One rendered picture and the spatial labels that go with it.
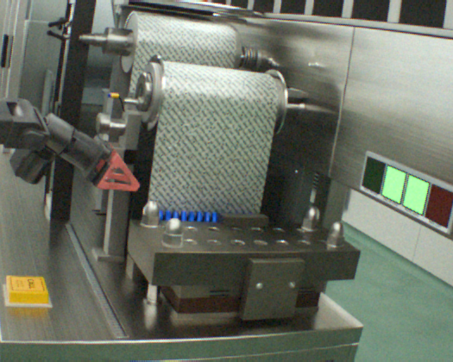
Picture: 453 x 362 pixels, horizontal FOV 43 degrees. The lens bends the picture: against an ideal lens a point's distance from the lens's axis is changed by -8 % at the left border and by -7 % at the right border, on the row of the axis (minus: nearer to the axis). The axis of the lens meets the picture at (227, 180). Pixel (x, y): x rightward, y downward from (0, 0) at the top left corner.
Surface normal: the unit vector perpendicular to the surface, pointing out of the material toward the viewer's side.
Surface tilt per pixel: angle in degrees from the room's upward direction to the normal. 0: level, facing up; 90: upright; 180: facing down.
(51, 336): 0
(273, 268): 90
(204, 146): 90
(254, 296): 90
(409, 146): 90
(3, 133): 114
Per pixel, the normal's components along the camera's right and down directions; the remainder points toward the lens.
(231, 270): 0.39, 0.26
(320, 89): -0.91, -0.05
